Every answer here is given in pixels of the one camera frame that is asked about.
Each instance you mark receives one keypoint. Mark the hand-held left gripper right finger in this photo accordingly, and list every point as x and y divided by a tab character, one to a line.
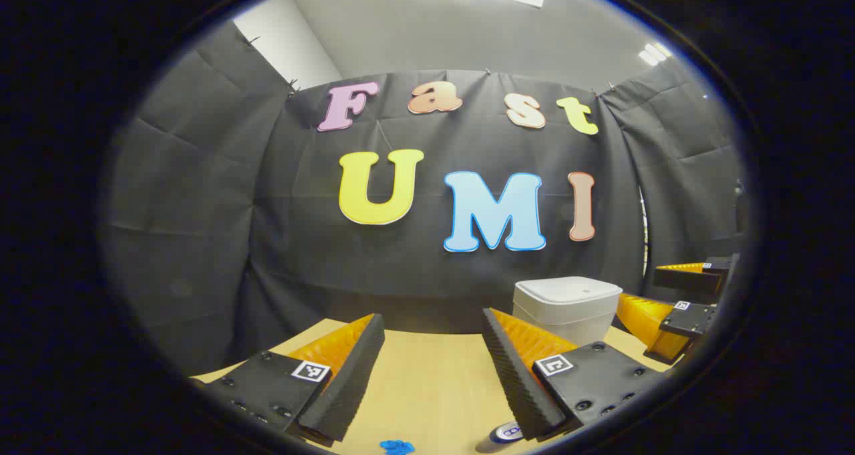
514	381

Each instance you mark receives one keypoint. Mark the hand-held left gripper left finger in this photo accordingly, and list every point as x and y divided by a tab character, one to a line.
347	388

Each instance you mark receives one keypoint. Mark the blue paper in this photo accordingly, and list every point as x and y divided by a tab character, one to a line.
397	447

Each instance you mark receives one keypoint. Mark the small ceiling light panel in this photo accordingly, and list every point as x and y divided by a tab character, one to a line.
654	54

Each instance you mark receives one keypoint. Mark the silver pop can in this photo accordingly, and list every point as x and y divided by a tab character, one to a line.
501	436

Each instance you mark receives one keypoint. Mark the white desktop garbage bin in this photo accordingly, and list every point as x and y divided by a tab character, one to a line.
568	308

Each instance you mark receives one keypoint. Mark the black backdrop cloth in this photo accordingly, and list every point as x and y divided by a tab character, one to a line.
200	208

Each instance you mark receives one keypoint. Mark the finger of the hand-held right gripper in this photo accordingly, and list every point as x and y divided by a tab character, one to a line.
688	280
689	321

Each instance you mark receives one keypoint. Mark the wooden desktop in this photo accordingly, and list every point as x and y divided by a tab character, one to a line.
427	388

